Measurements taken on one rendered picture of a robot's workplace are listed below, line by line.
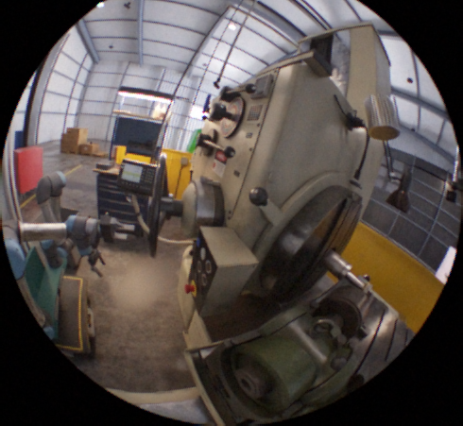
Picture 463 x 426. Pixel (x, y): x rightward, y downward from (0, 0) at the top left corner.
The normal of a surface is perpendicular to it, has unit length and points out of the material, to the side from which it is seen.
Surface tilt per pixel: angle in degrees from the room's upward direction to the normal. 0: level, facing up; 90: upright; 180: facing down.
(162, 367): 0
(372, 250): 90
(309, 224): 58
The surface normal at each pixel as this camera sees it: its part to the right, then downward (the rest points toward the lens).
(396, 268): -0.87, -0.13
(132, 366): 0.29, -0.91
